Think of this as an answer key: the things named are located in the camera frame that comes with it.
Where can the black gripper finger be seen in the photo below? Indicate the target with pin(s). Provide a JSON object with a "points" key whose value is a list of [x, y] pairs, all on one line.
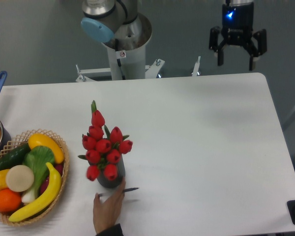
{"points": [[255, 45], [215, 45]]}

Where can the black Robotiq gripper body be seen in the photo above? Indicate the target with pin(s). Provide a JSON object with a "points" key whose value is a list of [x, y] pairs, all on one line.
{"points": [[237, 22]]}

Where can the red tulip bouquet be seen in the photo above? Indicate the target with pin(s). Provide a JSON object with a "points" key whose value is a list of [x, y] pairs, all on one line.
{"points": [[100, 142]]}

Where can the dark grey ribbed vase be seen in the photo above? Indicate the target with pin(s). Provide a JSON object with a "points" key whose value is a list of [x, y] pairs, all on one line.
{"points": [[109, 175]]}

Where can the black pen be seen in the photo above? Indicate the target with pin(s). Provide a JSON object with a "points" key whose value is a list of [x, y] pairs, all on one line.
{"points": [[124, 191]]}

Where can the dark sleeve forearm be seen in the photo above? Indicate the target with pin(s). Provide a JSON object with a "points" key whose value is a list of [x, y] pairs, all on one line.
{"points": [[115, 230]]}

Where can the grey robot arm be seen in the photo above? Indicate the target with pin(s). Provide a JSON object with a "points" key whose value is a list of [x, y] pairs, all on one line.
{"points": [[118, 25]]}

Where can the person's hand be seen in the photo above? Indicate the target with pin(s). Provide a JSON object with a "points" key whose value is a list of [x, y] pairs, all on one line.
{"points": [[106, 214]]}

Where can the dark red vegetable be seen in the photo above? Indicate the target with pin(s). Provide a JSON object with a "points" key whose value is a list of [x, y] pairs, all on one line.
{"points": [[44, 185]]}

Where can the yellow squash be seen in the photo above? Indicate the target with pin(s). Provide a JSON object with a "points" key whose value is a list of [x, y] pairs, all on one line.
{"points": [[39, 139]]}

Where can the green bok choy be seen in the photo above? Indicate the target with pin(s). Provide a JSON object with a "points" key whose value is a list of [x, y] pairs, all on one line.
{"points": [[36, 160]]}

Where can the woven wicker basket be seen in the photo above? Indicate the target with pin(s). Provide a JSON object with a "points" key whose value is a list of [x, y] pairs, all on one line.
{"points": [[21, 139]]}

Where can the yellow banana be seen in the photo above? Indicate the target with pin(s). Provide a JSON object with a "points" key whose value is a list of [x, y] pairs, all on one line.
{"points": [[42, 201]]}

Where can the green cucumber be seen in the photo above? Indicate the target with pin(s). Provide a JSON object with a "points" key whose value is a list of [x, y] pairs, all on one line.
{"points": [[14, 157]]}

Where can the beige round disc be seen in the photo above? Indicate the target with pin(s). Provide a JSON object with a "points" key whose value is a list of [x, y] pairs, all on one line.
{"points": [[19, 178]]}

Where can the orange fruit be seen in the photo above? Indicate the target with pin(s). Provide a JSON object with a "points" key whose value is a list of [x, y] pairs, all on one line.
{"points": [[9, 200]]}

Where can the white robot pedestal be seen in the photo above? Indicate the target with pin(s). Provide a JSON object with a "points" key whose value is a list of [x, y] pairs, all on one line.
{"points": [[127, 64]]}

